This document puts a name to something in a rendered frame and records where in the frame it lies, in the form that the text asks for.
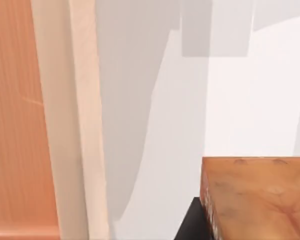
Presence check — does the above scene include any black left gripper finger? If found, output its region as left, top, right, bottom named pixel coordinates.
left=174, top=196, right=215, bottom=240

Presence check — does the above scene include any brown wooden block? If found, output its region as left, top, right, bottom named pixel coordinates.
left=199, top=156, right=300, bottom=240

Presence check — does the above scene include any salmon-coloured shallow box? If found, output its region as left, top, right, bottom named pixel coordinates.
left=0, top=0, right=114, bottom=240

